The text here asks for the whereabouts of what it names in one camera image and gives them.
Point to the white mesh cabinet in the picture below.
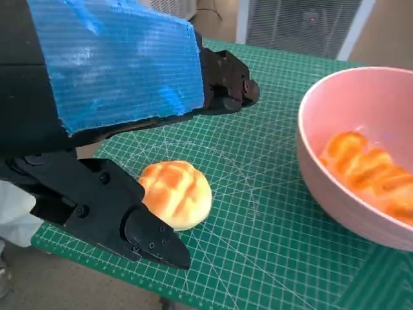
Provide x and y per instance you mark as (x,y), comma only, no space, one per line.
(171,8)
(290,26)

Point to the pink bowl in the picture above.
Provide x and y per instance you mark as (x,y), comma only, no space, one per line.
(322,200)

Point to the round yellow toy bun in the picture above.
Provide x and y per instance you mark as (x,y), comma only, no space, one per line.
(180,197)

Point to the green cutting mat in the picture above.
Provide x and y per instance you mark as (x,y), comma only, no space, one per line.
(251,252)

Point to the long twisted orange toy bread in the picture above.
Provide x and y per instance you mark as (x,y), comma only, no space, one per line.
(364,168)

